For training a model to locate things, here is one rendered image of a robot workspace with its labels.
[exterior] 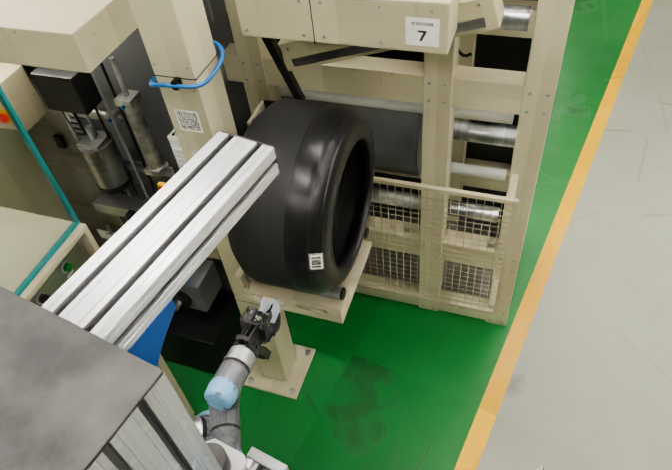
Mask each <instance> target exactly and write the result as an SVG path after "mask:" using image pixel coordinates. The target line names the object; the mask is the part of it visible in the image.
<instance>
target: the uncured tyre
mask: <svg viewBox="0 0 672 470"><path fill-rule="evenodd" d="M243 137H245V138H248V139H251V140H255V141H258V142H261V143H265V144H268V145H271V146H274V147H275V149H276V153H277V158H278V163H279V168H280V172H279V174H278V175H277V176H276V177H275V179H274V180H273V181H272V182H271V183H270V184H269V186H268V187H267V188H266V189H265V190H264V191H263V193H262V194H261V195H260V196H259V197H258V198H257V200H256V201H255V202H254V203H253V204H252V205H251V207H250V208H249V209H248V210H247V211H246V212H245V214H244V215H243V216H242V217H241V218H240V219H239V221H238V222H237V223H236V224H235V225H234V226H233V228H232V229H231V230H230V231H229V232H228V233H227V234H228V240H229V244H230V247H231V250H232V252H233V254H234V256H235V258H236V260H237V261H238V263H239V265H240V267H241V268H242V270H243V271H244V273H245V274H246V275H247V276H249V277H250V278H252V279H254V280H256V281H258V282H260V283H263V284H268V285H272V286H277V287H281V288H286V289H291V290H295V291H300V292H304V293H309V294H322V293H326V292H328V291H330V290H331V289H333V288H334V287H336V286H337V285H339V284H341V283H342V282H343V281H344V280H345V279H346V277H347V276H348V274H349V273H350V271H351V269H352V267H353V265H354V263H355V260H356V258H357V255H358V252H359V250H360V247H361V243H362V240H363V237H364V233H365V229H366V225H367V220H368V215H369V210H370V204H371V198H372V190H373V180H374V144H373V138H372V133H371V130H370V128H369V126H368V124H367V123H366V122H365V121H364V119H363V118H362V117H361V115H360V114H359V113H358V112H357V111H356V110H355V109H352V108H350V107H348V106H345V105H340V104H332V103H324V102H316V101H308V100H300V99H284V100H279V101H276V102H274V103H272V104H271V105H269V106H268V107H267V108H266V109H265V110H264V111H262V112H261V113H260V114H259V115H258V116H257V117H256V118H255V119H254V120H253V121H252V122H251V124H250V125H249V127H248V128H247V130H246V132H245V133H244V135H243ZM314 253H323V262H324V269H319V270H310V266H309V255H308V254H314Z"/></svg>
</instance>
